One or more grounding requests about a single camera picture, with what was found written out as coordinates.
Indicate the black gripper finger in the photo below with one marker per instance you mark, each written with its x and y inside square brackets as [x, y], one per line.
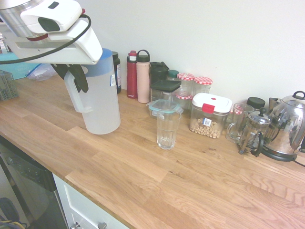
[79, 78]
[60, 69]

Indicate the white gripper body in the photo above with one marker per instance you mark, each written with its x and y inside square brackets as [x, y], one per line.
[59, 52]

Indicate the translucent pitcher with blue lid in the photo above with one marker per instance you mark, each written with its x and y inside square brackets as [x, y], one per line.
[100, 107]

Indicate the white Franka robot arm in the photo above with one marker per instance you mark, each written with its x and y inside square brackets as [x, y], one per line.
[14, 16]

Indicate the red water bottle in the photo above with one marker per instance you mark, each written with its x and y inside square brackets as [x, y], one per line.
[131, 78]

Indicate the clear zip bag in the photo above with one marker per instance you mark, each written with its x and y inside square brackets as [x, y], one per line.
[41, 72]

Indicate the black Vega protein tub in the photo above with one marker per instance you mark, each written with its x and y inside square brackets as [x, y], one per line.
[118, 71]

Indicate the teal box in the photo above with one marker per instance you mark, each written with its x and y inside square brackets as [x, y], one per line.
[14, 69]

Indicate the grey cutlery basket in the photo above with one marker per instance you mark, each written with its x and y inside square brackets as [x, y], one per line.
[8, 86]

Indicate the pink bottle with black cap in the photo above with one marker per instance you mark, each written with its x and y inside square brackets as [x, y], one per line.
[143, 83]

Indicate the black shaker bottle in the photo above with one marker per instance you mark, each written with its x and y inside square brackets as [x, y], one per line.
[157, 71]

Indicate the glass container teal clip lid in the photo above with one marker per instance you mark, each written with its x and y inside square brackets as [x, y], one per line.
[157, 106]

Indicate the clear container black square lid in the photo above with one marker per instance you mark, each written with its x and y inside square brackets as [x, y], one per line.
[164, 87]

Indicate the jar with green lid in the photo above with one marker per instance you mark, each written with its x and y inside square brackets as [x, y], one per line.
[172, 75]

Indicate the clear drinking glass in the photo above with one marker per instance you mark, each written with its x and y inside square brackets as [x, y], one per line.
[168, 133]

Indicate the jar with red checkered lid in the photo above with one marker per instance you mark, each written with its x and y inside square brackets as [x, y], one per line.
[186, 82]
[202, 84]

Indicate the small jar red checkered lid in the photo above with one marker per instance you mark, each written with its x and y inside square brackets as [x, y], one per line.
[184, 101]
[230, 115]

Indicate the black dishwasher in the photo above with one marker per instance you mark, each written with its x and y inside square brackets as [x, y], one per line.
[31, 186]

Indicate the pale green cabinet drawer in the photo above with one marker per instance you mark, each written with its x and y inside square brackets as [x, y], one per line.
[81, 210]

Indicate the cereal container white red lid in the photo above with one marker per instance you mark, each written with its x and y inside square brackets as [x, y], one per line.
[209, 114]

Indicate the clear glass mug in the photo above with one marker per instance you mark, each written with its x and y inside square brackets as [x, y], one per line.
[238, 128]

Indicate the jar with black lid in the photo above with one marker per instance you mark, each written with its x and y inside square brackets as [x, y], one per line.
[256, 102]

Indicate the stainless steel electric kettle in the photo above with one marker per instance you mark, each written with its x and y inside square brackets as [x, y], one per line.
[286, 128]

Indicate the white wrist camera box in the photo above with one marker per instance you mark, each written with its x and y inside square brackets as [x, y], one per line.
[62, 14]

